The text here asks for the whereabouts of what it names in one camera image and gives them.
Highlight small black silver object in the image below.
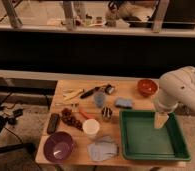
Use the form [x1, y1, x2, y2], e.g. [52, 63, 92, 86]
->
[105, 84, 115, 95]

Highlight dark red grape bunch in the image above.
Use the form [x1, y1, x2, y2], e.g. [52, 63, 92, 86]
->
[61, 108, 82, 131]

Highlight green plastic tray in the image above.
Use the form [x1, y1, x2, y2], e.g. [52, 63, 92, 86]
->
[119, 110, 191, 161]

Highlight black remote control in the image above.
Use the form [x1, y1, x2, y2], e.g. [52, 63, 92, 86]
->
[47, 113, 59, 134]

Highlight blue sponge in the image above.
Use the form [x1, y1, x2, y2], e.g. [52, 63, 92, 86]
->
[115, 98, 132, 109]

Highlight blue grey cup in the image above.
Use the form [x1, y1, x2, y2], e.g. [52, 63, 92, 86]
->
[94, 92, 105, 108]

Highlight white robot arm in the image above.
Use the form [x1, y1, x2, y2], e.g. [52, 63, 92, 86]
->
[153, 66, 195, 129]

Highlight black white striped ball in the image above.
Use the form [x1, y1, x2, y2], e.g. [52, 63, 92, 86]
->
[101, 107, 112, 121]

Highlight red bowl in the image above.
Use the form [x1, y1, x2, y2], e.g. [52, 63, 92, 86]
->
[137, 79, 158, 97]

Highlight yellow banana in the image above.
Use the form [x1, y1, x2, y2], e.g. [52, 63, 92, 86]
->
[63, 89, 84, 101]

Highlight light blue cloth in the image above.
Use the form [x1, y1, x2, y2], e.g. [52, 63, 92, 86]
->
[87, 136, 118, 162]

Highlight wooden table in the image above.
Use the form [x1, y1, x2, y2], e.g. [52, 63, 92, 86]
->
[35, 79, 187, 168]

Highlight purple bowl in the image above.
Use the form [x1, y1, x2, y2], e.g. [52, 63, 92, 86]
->
[43, 131, 74, 163]

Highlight orange handled tool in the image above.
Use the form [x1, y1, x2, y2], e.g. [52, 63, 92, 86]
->
[78, 107, 95, 119]

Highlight white paper cup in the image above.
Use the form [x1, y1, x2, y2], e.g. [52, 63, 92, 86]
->
[82, 119, 100, 139]

